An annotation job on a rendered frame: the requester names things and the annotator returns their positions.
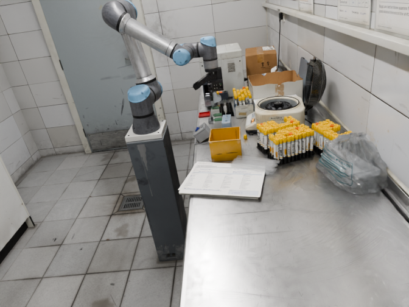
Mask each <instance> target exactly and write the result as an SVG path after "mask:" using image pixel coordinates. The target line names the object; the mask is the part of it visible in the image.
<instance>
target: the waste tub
mask: <svg viewBox="0 0 409 307"><path fill-rule="evenodd" d="M209 147H210V151H211V160H212V162H220V161H233V159H235V158H236V157H237V156H238V155H241V156H242V145H241V137H240V127H227V128H219V129H211V131H210V135H209Z"/></svg>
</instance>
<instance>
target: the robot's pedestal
mask: <svg viewBox="0 0 409 307"><path fill-rule="evenodd" d="M127 147H128V151H129V154H130V158H131V162H132V165H133V169H134V172H135V176H136V180H137V183H138V186H139V190H140V193H141V197H142V201H143V204H144V208H145V212H146V215H147V219H148V222H149V226H150V229H151V232H152V236H153V240H154V243H155V247H156V251H157V254H158V258H159V261H173V260H181V259H183V257H184V245H185V238H186V226H187V217H186V212H185V208H184V203H183V197H182V194H179V191H180V190H178V189H179V188H180V183H179V179H178V173H177V167H176V164H175V159H174V155H173V149H172V143H171V140H170V135H169V129H168V125H166V128H165V131H164V134H163V137H162V138H158V139H148V140H142V141H132V142H127Z"/></svg>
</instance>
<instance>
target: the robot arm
mask: <svg viewBox="0 0 409 307"><path fill-rule="evenodd" d="M137 16H138V12H137V9H136V7H135V5H134V4H133V3H132V2H130V1H128V0H117V1H109V2H107V3H106V4H105V5H104V6H103V7H102V18H103V20H104V22H105V23H106V24H107V25H108V26H110V27H111V28H112V29H114V30H116V31H117V32H119V33H120V34H121V36H122V39H123V41H124V45H125V47H126V50H127V52H128V56H129V58H130V61H131V64H132V66H133V69H134V72H135V74H136V78H137V80H136V86H133V87H131V88H130V89H129V90H128V93H127V94H128V100H129V103H130V107H131V112H132V115H133V126H132V129H133V133H134V134H137V135H146V134H150V133H153V132H155V131H157V130H159V129H160V123H159V121H158V119H157V117H156V116H155V113H154V109H153V104H154V103H155V102H156V101H157V100H158V99H159V98H160V97H161V95H162V93H163V88H162V85H161V84H160V82H159V81H157V80H156V77H155V76H154V75H153V74H152V73H151V70H150V67H149V64H148V61H147V58H146V56H145V52H144V49H143V47H142V44H141V42H142V43H144V44H146V45H147V46H150V47H151V48H153V49H155V50H157V51H158V52H160V53H162V54H164V55H166V56H168V57H169V58H171V59H173V61H174V62H175V64H176V65H178V66H184V65H186V64H188V63H189V62H190V61H191V60H192V59H193V58H200V57H203V64H204V70H205V72H208V73H207V74H206V75H205V76H203V77H202V78H201V79H200V80H198V81H197V82H195V83H194V84H193V88H194V90H197V89H199V88H200V87H201V86H202V85H203V84H205V83H206V82H207V83H208V91H209V95H210V100H211V105H212V107H213V108H214V104H215V103H217V102H220V101H221V99H222V98H221V95H219V94H217V91H222V90H224V89H223V79H222V68H221V67H218V58H217V47H216V46H217V45H216V42H215V37H213V36H207V37H202V38H201V39H200V42H196V43H183V44H178V43H176V42H174V41H172V40H171V39H169V38H167V37H165V36H164V35H161V34H160V33H158V32H156V31H154V30H153V29H151V28H149V27H147V26H145V25H143V24H142V23H140V22H139V21H137V20H136V19H137ZM213 72H214V73H213Z"/></svg>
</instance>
